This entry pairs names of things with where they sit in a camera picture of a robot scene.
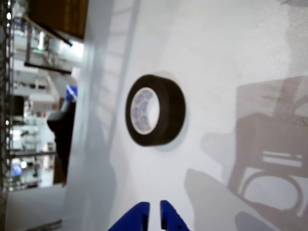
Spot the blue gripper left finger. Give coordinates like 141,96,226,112
107,201,150,231

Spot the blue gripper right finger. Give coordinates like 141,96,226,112
160,200,191,231

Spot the black tape roll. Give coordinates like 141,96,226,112
125,74,187,147

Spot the small blue box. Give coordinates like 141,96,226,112
65,84,79,103

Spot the brown wooden board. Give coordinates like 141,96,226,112
28,0,89,42

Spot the metal wire rack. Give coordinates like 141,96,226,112
0,0,15,193

